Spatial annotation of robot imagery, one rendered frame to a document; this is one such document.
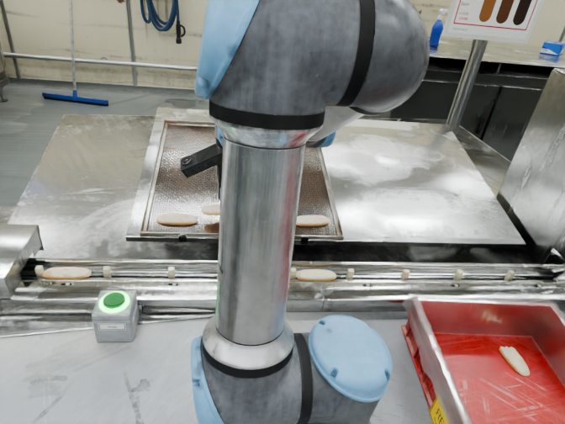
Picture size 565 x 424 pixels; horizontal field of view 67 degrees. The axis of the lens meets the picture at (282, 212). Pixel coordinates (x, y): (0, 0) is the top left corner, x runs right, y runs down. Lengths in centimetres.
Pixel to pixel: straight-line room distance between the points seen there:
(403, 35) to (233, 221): 24
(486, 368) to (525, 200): 54
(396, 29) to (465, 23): 133
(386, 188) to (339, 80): 93
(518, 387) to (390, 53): 77
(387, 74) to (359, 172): 94
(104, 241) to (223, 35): 89
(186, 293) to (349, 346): 46
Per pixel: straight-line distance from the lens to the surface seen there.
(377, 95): 43
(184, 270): 103
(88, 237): 121
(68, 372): 92
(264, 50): 38
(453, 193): 139
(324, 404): 59
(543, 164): 133
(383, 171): 137
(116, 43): 470
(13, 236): 109
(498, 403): 98
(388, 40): 41
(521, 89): 305
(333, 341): 59
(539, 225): 133
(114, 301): 90
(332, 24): 39
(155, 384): 87
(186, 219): 109
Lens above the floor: 153
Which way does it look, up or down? 33 degrees down
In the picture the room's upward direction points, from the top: 7 degrees clockwise
